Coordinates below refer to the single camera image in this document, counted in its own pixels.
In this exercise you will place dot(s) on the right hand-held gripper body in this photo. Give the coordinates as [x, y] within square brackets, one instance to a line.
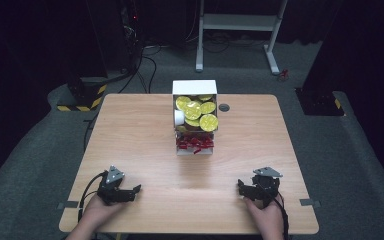
[266, 186]

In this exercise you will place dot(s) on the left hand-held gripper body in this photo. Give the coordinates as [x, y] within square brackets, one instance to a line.
[112, 186]

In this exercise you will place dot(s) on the person's left hand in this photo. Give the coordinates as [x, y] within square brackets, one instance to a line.
[100, 213]

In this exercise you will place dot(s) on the person's right hand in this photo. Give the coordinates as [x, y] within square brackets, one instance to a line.
[266, 218]

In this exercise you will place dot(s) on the grey tape strip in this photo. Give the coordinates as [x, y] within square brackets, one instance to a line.
[69, 204]
[309, 202]

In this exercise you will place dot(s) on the pile of red packets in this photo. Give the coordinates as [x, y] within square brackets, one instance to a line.
[195, 142]

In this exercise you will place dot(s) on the pile of yellow-lidded capsules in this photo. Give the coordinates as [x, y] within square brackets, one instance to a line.
[208, 122]

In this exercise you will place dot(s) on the grey round table grommet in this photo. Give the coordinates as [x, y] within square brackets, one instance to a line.
[224, 107]

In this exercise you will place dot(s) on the white capsule lying sideways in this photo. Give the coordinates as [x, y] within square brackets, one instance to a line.
[179, 117]

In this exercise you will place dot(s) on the black yellow striped stand base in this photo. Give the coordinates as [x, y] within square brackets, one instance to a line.
[86, 96]

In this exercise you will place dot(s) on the white two-tier display box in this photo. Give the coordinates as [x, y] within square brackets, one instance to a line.
[194, 87]

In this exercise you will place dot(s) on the small red clamp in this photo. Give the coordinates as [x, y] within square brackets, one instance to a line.
[283, 75]

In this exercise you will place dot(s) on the dark computer tower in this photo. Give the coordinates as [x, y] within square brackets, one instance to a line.
[130, 30]

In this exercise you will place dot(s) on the white metal stand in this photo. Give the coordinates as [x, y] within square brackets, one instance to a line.
[236, 22]

